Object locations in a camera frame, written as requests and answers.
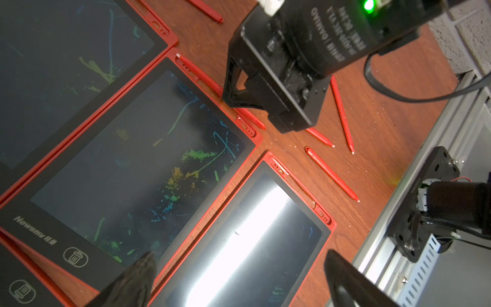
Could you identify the red tablet front left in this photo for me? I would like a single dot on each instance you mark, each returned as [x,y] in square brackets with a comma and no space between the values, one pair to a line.
[23,283]

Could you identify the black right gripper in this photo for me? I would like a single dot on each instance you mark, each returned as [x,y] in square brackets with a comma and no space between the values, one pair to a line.
[283,54]

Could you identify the red tablet far right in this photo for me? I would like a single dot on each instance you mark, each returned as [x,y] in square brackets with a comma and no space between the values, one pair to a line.
[61,63]

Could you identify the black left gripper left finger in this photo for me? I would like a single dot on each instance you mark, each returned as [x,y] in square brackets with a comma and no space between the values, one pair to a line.
[132,288]

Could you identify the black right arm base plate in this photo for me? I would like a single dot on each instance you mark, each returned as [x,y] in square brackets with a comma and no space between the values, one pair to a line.
[406,229]

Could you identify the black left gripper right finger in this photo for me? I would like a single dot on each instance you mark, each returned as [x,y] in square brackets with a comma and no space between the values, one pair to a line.
[348,287]

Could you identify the aluminium front rail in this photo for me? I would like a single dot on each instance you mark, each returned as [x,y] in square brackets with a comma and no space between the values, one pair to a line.
[454,268]

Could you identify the red tablet with green scribbles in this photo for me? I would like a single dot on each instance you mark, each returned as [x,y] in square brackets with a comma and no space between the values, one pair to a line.
[138,179]

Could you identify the red stylus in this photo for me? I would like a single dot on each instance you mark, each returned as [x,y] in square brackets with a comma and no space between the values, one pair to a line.
[207,10]
[320,137]
[331,173]
[341,112]
[219,90]

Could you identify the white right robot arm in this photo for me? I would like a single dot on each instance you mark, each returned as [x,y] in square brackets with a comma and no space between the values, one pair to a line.
[402,20]

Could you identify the red tablet front right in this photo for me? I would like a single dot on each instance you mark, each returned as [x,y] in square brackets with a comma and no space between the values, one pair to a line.
[258,248]

